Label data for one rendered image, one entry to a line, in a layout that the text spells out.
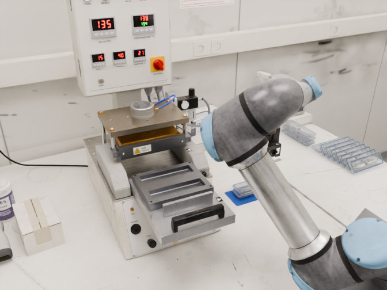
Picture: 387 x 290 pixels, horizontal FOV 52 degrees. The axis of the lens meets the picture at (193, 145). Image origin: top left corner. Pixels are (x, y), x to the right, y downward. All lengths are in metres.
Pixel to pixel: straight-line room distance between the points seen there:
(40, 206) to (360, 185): 1.23
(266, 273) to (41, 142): 1.17
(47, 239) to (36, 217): 0.08
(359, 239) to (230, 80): 1.39
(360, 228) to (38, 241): 0.95
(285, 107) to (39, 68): 1.14
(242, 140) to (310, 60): 1.67
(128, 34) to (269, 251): 0.86
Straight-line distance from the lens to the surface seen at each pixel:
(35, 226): 1.36
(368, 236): 1.00
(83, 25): 1.36
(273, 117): 0.88
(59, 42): 1.79
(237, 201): 1.53
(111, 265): 1.30
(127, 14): 1.39
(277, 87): 0.91
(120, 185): 1.24
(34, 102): 1.85
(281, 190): 0.95
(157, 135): 1.32
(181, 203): 1.09
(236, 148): 0.91
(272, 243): 1.37
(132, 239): 1.28
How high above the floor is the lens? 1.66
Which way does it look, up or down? 28 degrees down
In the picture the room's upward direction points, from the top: straight up
